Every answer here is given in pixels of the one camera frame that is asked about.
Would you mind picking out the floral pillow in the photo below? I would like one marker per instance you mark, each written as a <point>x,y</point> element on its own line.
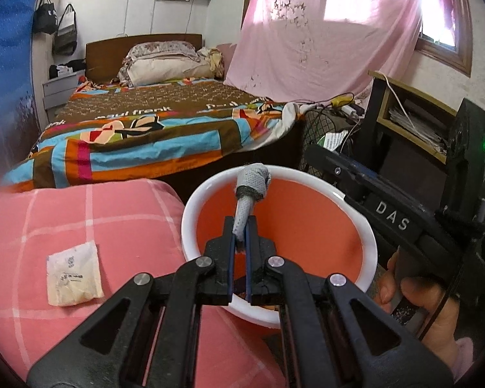
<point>161,48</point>

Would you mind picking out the stack of papers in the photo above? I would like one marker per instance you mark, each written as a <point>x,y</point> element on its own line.
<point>416,127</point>

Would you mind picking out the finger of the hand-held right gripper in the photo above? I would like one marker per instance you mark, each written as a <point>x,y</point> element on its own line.
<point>331,165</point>

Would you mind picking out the pink checked cloth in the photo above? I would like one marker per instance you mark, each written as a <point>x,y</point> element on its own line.
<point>105,218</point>

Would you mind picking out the dark cloth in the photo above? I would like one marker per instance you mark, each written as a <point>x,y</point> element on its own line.
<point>70,66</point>

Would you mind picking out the grey black tote bag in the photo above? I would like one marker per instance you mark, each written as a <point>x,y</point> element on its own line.
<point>66,36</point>

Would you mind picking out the yellow patterned cloth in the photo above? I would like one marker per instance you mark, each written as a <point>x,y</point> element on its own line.
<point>215,62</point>

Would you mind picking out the wooden window frame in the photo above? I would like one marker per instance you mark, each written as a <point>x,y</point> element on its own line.
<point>464,28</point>

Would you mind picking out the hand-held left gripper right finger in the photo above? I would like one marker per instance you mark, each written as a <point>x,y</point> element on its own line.
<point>248,258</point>

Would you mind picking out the black wooden shelf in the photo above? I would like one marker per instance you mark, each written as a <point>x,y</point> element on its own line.
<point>378,101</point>

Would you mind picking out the person's right hand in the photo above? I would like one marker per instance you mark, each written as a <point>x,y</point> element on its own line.
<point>436,307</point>

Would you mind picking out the yellow plug adapter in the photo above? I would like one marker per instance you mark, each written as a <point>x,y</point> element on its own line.
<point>342,99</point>

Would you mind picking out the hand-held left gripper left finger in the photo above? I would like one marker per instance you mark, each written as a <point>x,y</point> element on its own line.
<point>229,258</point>

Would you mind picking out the white sachet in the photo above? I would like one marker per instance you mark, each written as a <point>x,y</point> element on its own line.
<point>74,275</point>

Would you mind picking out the colourful striped blanket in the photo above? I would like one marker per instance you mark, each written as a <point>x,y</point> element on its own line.
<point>145,129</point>

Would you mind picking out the cream pillow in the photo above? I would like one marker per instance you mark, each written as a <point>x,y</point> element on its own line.
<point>165,70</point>

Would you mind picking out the grey cloth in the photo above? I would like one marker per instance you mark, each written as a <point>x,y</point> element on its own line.
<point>250,184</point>

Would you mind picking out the pink flowered curtain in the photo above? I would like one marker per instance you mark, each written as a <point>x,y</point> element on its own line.
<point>347,56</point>

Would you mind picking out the white charger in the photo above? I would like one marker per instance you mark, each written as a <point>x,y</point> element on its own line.
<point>352,109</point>

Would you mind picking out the white printed packet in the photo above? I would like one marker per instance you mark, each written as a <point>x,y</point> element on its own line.
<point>332,141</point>

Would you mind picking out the grey nightstand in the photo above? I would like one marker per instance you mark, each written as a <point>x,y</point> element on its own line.
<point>58,93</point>

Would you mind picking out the white basin orange inside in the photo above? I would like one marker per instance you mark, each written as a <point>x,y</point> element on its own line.
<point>307,230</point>

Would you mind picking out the brown wooden headboard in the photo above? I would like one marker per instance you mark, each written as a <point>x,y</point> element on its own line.
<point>105,56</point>

